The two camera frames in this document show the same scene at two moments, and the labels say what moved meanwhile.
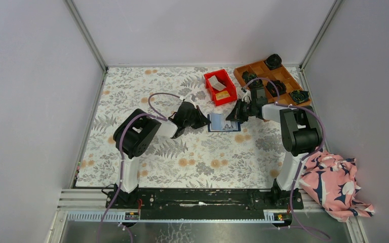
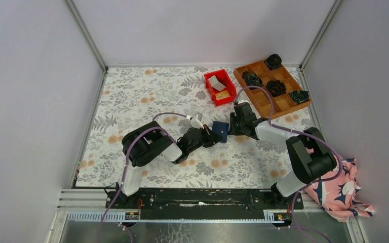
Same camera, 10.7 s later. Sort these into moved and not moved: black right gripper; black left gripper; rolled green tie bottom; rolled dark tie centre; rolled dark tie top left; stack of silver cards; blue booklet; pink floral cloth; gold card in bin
Moved: black right gripper; black left gripper; blue booklet
Not moved: stack of silver cards; gold card in bin; rolled dark tie centre; rolled green tie bottom; pink floral cloth; rolled dark tie top left
